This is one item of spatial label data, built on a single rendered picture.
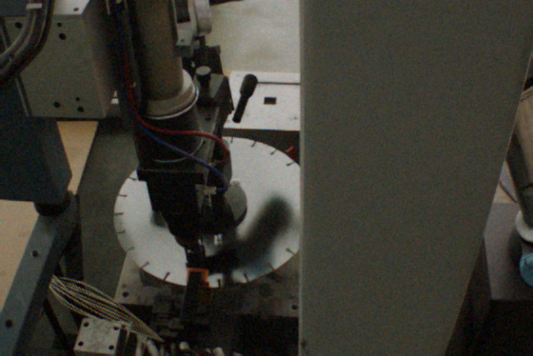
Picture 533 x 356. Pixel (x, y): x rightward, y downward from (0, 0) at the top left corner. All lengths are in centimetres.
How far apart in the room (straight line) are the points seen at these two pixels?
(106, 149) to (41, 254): 62
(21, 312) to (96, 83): 39
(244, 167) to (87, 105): 55
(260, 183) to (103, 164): 49
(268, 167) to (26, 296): 48
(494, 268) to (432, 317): 118
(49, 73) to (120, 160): 88
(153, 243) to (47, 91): 46
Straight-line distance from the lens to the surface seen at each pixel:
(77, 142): 161
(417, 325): 17
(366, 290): 16
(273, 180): 117
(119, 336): 108
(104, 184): 150
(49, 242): 101
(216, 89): 87
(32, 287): 97
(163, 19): 69
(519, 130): 98
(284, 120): 135
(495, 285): 132
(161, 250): 109
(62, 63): 67
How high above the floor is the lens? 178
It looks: 43 degrees down
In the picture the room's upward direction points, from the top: 2 degrees counter-clockwise
